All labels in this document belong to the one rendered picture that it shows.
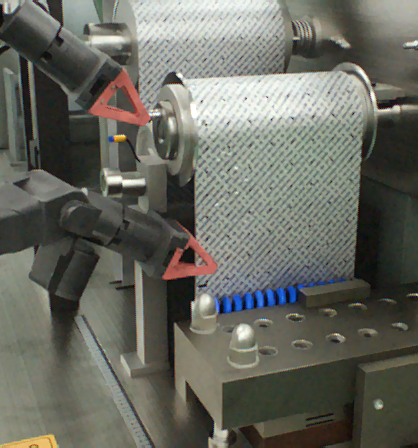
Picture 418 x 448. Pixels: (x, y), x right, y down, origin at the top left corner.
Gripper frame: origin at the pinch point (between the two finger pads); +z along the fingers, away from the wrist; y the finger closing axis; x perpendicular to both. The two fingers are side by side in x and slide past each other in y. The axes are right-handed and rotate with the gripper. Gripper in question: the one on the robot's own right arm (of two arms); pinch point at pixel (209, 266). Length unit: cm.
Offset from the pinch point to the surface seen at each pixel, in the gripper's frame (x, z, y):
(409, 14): 41.6, 11.3, -4.0
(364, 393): -2.5, 13.2, 21.9
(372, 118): 26.7, 10.9, 0.7
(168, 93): 17.3, -13.5, -6.0
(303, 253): 6.7, 11.8, 0.3
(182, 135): 13.5, -11.4, -0.7
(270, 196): 11.6, 3.1, 0.3
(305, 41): 35.4, 11.9, -28.4
